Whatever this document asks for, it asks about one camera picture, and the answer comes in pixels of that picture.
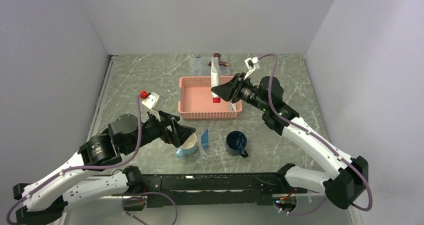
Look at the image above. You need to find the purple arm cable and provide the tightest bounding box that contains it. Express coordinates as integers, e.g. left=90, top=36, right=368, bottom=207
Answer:
left=256, top=52, right=374, bottom=217
left=5, top=94, right=180, bottom=225

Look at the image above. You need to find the light blue white mug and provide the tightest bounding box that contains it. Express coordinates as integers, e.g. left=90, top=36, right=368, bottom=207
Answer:
left=175, top=134, right=197, bottom=158

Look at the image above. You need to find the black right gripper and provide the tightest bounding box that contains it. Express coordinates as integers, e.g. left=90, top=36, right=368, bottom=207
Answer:
left=210, top=72, right=270, bottom=113

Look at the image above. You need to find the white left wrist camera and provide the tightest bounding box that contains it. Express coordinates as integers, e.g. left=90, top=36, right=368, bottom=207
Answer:
left=139, top=90, right=166, bottom=122

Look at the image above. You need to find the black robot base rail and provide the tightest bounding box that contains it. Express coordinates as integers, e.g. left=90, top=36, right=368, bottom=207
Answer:
left=122, top=172, right=307, bottom=208

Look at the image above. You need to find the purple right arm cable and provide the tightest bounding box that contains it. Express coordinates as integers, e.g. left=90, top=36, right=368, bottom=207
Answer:
left=256, top=52, right=374, bottom=217

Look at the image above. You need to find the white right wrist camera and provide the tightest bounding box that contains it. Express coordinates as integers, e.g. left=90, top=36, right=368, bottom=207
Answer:
left=244, top=56, right=260, bottom=80

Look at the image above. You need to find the blue toothpaste tube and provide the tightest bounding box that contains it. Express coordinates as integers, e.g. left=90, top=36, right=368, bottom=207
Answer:
left=201, top=128, right=209, bottom=150

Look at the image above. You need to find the clear textured acrylic tray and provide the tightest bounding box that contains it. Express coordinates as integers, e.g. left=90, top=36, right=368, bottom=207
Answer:
left=194, top=135, right=242, bottom=160

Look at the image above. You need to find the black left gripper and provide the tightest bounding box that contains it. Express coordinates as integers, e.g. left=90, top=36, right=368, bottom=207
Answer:
left=124, top=107, right=196, bottom=154

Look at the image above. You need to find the dark blue mug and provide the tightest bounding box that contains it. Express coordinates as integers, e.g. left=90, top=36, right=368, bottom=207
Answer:
left=225, top=130, right=249, bottom=158

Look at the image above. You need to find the white red-capped toothpaste tube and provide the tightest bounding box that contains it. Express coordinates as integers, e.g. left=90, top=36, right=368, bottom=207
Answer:
left=210, top=57, right=221, bottom=103

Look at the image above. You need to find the pink plastic basket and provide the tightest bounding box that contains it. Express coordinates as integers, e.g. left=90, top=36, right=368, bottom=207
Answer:
left=177, top=76, right=243, bottom=120

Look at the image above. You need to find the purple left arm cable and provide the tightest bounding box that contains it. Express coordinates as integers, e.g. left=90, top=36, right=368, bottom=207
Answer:
left=5, top=94, right=180, bottom=225

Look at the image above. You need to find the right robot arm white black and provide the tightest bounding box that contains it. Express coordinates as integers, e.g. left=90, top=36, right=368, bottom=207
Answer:
left=211, top=73, right=370, bottom=210

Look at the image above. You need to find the copper faucet tap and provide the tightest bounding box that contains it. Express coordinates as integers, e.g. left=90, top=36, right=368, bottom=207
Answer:
left=213, top=53, right=229, bottom=67

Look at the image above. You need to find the aluminium side rail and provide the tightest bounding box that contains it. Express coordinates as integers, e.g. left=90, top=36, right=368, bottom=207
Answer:
left=86, top=55, right=119, bottom=142

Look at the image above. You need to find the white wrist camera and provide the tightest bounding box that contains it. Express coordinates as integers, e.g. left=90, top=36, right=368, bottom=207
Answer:
left=139, top=90, right=166, bottom=122
left=244, top=56, right=260, bottom=80

